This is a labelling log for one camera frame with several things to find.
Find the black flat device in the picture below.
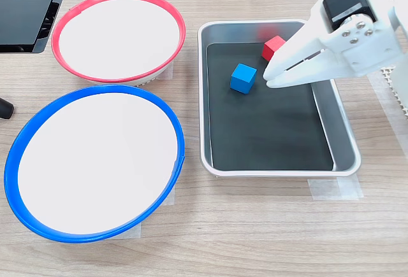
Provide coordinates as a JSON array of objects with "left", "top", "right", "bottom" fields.
[{"left": 0, "top": 0, "right": 73, "bottom": 54}]

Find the silver metal tray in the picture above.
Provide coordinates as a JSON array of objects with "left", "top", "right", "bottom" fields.
[{"left": 197, "top": 19, "right": 363, "bottom": 178}]

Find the white dish blue rim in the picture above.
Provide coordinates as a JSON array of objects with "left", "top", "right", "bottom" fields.
[{"left": 3, "top": 84, "right": 186, "bottom": 244}]

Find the white dish red rim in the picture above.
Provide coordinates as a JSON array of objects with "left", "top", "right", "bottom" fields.
[{"left": 50, "top": 0, "right": 187, "bottom": 87}]

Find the black tray liner mat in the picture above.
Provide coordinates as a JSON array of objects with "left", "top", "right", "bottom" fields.
[{"left": 206, "top": 43, "right": 335, "bottom": 172}]

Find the blue cube block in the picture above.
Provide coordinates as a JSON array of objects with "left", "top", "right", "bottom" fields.
[{"left": 229, "top": 63, "right": 258, "bottom": 95}]

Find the red cube block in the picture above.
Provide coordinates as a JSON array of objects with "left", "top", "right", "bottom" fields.
[{"left": 261, "top": 35, "right": 287, "bottom": 62}]

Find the black rounded object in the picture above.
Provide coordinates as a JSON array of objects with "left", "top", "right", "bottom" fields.
[{"left": 0, "top": 97, "right": 15, "bottom": 120}]

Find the clear tape strip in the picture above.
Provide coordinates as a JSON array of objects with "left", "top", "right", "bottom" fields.
[
  {"left": 307, "top": 176, "right": 364, "bottom": 201},
  {"left": 161, "top": 180, "right": 175, "bottom": 207},
  {"left": 164, "top": 60, "right": 175, "bottom": 81},
  {"left": 103, "top": 222, "right": 142, "bottom": 242},
  {"left": 366, "top": 66, "right": 408, "bottom": 157}
]

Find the white mesh anti-slip mat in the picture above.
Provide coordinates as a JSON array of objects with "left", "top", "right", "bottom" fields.
[{"left": 381, "top": 66, "right": 408, "bottom": 120}]

